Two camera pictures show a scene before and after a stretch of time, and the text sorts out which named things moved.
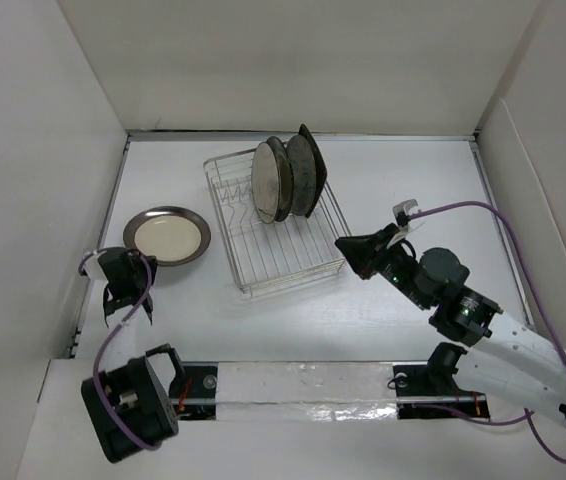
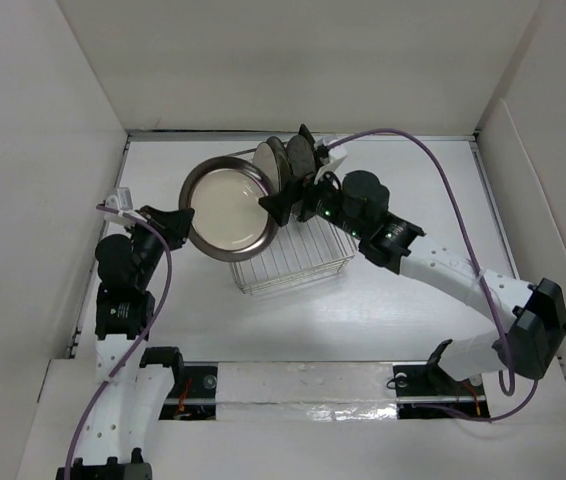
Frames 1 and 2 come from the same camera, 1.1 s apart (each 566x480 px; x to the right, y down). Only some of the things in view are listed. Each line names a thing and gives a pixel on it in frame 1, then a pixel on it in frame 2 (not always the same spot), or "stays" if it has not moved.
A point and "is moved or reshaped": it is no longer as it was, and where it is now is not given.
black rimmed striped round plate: x=286 y=177 stays
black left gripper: x=151 y=263 to x=172 y=225
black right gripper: x=367 y=251 to x=281 y=205
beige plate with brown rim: x=173 y=235 is moved or reshaped
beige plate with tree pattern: x=265 y=182 stays
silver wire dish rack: x=274 y=255 stays
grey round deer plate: x=304 y=174 stays
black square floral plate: x=320 y=166 stays
